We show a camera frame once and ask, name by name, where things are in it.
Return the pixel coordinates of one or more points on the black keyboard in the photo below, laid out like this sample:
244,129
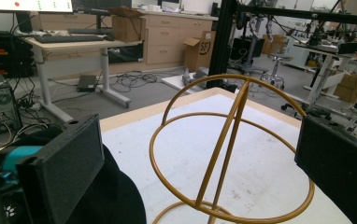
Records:
67,38
89,31

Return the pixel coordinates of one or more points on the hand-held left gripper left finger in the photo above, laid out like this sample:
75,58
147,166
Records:
64,168

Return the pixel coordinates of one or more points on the black computer tower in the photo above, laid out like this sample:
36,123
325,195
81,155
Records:
0,102

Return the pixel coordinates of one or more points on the black storage rack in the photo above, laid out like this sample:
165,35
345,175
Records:
2,53

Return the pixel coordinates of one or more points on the wooden drawer cabinet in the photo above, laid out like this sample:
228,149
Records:
164,43

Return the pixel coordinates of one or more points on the white work table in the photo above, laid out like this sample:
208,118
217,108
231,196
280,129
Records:
320,74

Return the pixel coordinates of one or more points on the white floor board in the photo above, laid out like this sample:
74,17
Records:
175,82

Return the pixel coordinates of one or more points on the white-legged wooden desk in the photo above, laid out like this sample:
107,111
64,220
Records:
74,45

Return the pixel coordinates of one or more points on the plain cardboard box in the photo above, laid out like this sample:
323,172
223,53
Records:
349,88

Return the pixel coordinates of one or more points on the black flat box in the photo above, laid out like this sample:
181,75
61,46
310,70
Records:
87,83

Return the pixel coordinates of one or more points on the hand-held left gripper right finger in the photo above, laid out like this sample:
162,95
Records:
338,168

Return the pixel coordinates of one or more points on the white-screen monitor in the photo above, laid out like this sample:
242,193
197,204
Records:
27,4

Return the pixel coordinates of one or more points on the black metal frame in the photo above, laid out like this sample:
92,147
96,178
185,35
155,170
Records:
225,37

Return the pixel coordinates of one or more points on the printed cardboard box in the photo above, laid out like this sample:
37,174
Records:
198,51

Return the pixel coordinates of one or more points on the grey round stool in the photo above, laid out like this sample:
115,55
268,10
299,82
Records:
276,67

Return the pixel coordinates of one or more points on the dark monitor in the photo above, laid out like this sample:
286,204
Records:
102,5

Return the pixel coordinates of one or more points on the white table mat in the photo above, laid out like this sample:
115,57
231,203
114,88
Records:
182,149

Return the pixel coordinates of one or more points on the open cardboard box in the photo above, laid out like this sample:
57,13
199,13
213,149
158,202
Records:
126,29

